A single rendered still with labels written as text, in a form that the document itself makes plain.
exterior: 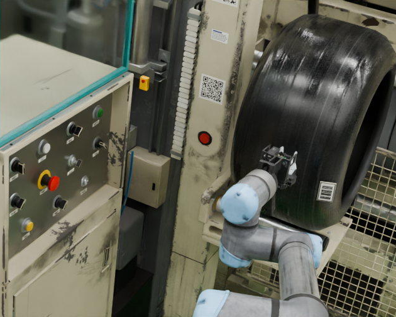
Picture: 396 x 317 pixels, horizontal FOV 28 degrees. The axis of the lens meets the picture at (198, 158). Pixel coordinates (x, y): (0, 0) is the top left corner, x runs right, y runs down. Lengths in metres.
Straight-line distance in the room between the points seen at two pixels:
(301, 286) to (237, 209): 0.25
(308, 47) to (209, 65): 0.32
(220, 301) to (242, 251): 0.38
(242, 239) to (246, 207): 0.09
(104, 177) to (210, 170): 0.31
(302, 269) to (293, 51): 0.67
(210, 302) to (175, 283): 1.29
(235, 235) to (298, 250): 0.15
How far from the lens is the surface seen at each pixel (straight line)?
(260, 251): 1.72
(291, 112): 1.97
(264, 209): 1.88
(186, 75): 2.28
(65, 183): 2.13
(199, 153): 2.34
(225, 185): 2.35
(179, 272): 2.60
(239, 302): 1.36
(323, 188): 2.00
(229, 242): 1.72
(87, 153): 2.17
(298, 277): 1.54
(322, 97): 1.96
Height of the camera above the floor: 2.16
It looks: 30 degrees down
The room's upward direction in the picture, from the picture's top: 8 degrees clockwise
